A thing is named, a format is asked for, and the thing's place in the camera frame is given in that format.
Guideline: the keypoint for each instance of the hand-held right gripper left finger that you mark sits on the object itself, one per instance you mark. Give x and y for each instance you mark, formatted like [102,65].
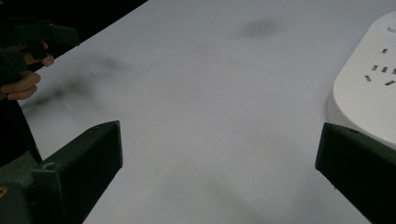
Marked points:
[84,165]

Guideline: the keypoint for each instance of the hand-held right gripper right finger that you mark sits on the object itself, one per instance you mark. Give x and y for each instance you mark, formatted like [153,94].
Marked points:
[358,165]

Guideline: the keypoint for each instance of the white power strip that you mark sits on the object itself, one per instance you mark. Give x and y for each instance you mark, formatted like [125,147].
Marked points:
[367,90]

